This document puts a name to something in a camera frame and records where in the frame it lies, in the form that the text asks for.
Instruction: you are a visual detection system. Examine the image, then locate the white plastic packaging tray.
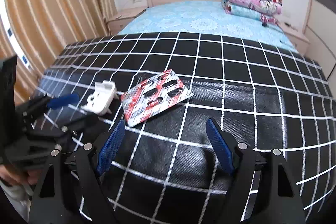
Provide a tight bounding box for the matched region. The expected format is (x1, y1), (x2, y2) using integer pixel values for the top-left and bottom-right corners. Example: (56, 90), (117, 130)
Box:
(81, 80), (119, 116)

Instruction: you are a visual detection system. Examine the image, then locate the person left hand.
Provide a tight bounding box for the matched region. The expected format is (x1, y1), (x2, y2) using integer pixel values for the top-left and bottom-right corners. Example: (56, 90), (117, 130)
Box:
(1, 164), (42, 186)

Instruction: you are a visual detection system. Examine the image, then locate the black white grid cover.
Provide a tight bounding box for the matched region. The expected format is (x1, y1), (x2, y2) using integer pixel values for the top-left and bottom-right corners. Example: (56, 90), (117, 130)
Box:
(36, 33), (335, 223)

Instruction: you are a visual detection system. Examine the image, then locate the red patterned blister card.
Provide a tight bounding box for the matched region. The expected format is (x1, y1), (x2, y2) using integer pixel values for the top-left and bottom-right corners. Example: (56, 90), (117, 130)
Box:
(121, 69), (193, 128)

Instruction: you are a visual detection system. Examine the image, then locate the left beige nightstand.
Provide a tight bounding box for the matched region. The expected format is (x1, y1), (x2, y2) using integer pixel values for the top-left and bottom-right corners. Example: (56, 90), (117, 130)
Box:
(106, 7), (147, 35)

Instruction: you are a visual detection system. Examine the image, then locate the beige nightstand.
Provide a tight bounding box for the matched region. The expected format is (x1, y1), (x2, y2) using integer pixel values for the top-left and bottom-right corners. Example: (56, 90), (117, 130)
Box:
(279, 22), (310, 55)
(106, 7), (147, 35)

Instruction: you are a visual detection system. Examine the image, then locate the beige striped curtain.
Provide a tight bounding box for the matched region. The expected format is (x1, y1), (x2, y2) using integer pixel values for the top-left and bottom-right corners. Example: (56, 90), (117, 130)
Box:
(1, 0), (117, 104)

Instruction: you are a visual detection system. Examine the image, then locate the light blue bed sheet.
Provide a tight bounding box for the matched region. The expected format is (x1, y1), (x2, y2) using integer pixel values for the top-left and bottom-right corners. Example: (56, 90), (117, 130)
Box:
(119, 1), (297, 52)

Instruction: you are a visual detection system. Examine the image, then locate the right beige nightstand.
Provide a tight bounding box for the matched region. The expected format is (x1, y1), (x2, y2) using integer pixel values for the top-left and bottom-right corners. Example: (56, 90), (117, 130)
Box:
(279, 22), (310, 55)

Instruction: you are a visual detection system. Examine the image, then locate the light blue folded quilt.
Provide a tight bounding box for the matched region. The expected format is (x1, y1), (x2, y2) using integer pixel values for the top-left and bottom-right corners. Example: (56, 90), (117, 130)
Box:
(222, 2), (278, 25)

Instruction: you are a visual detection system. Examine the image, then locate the pink folded quilt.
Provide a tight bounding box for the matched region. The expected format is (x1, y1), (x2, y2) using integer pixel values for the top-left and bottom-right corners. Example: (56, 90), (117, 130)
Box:
(223, 0), (282, 16)

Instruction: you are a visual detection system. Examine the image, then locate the beige grey wardrobe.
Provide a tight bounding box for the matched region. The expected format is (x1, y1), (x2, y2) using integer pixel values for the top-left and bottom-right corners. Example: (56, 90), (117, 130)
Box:
(305, 0), (335, 85)

